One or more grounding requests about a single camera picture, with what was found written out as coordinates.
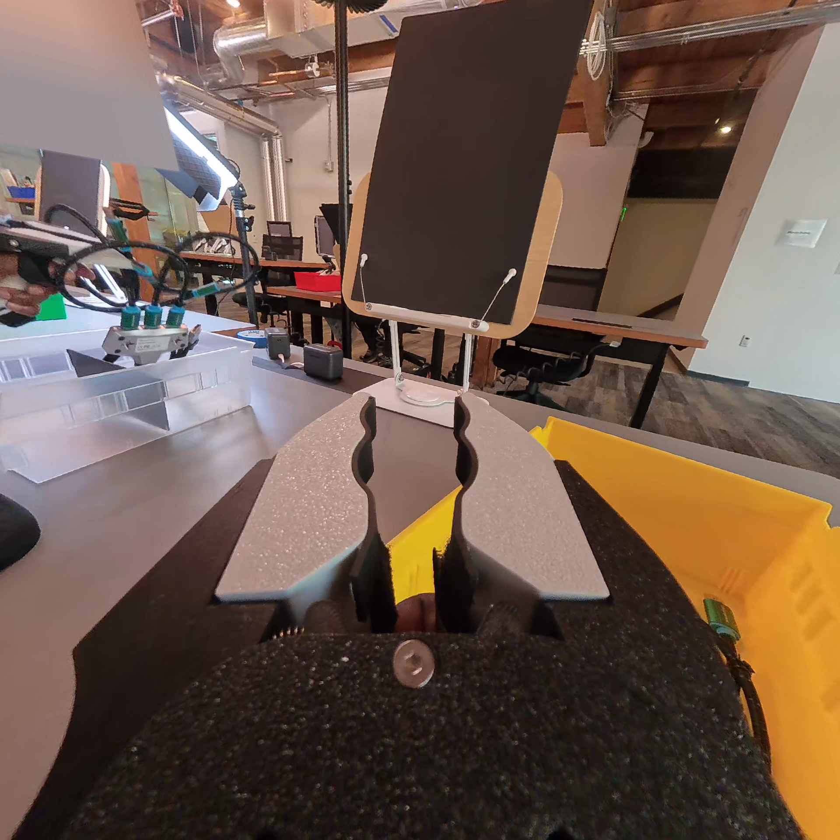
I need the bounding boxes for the black ribbed pole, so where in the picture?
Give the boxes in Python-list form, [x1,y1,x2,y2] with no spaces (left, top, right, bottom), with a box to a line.
[333,0,353,358]

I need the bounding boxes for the studio light panel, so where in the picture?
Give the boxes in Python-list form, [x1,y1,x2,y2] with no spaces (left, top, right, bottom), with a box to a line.
[156,105,240,212]

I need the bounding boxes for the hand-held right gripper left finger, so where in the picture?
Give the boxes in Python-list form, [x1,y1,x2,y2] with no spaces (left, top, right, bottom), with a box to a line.
[215,394,398,631]

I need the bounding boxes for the yellow plastic bin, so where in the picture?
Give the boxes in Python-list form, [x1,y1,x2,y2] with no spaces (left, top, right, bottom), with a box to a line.
[386,415,840,840]

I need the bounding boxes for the black divider panel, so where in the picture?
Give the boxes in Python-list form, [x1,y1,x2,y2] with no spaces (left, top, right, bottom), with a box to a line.
[66,348,173,432]

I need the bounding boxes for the silver cable splitter hub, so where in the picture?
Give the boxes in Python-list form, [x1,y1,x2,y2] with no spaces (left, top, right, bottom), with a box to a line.
[100,322,202,366]

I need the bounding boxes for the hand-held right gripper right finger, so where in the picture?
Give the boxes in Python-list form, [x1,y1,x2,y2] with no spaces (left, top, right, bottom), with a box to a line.
[433,394,611,632]

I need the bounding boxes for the white wall sign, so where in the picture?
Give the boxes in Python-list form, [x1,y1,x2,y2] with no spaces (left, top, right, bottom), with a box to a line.
[774,218,830,249]

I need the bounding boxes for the black mesh office chair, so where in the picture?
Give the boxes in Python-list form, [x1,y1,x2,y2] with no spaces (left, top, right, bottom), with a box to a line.
[261,221,305,263]

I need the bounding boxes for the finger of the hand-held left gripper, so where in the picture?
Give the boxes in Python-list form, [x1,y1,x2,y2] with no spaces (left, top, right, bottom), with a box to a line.
[0,220,109,256]

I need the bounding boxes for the silver air duct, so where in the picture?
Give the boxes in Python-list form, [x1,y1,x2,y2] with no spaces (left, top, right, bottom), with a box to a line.
[211,0,401,74]

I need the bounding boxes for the clear plastic bin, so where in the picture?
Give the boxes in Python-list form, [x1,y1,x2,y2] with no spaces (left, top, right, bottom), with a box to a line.
[0,327,257,484]

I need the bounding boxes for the dark grey rectangular case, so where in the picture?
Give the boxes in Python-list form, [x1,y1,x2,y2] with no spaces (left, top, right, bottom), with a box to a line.
[302,343,345,382]

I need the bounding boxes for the wooden top office desk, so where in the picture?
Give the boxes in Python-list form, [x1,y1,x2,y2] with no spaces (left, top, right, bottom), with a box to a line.
[530,304,710,429]
[178,251,332,329]

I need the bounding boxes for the black flat board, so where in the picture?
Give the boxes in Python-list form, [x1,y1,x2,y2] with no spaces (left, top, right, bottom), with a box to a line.
[351,0,595,326]

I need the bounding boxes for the black light stand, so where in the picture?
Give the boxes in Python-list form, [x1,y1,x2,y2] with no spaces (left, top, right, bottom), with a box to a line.
[226,182,262,329]

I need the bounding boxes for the grey desk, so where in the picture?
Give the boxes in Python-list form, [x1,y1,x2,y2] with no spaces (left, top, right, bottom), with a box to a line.
[0,302,840,840]

